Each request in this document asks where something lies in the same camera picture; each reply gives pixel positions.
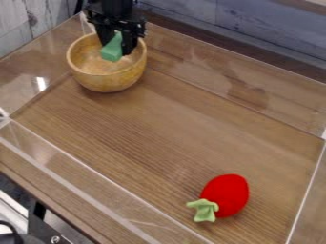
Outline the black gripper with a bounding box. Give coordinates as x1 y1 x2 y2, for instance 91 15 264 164
85 0 147 55

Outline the green rectangular block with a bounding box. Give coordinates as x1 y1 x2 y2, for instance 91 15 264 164
99 31 123 62

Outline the brown wooden bowl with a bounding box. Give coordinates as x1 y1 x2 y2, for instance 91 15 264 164
67 33 148 92

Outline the red plush strawberry toy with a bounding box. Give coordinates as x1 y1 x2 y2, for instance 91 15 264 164
185 174 250 222

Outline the clear acrylic tray wall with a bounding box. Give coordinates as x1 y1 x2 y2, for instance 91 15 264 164
0 109 212 244

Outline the black cable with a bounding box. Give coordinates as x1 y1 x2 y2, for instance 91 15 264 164
0 220 22 244

